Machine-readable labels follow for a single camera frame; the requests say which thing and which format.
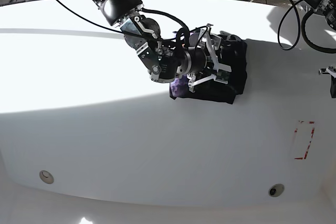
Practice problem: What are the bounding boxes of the red tape rectangle marking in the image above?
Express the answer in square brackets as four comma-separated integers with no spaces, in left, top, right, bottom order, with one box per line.
[291,121,316,160]

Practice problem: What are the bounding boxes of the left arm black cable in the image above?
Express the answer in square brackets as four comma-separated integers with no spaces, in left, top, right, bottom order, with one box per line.
[267,0,336,54]

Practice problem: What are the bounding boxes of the left round table grommet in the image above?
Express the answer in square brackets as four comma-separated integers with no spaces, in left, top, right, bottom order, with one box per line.
[39,170,54,185]

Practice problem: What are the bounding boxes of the right round table grommet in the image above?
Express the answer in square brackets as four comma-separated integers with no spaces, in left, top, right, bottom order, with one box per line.
[268,184,285,198]

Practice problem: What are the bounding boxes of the round table grommet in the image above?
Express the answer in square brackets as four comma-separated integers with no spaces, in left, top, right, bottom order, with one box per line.
[39,170,54,185]
[268,184,285,198]

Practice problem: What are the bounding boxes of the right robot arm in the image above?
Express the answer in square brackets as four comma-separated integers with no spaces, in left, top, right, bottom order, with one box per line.
[92,0,232,92]

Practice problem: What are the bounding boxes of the black t-shirt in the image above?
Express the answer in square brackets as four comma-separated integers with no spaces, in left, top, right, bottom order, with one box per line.
[170,29,247,104]

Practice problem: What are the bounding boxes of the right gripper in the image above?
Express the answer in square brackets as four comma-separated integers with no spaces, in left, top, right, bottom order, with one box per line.
[182,24,232,93]

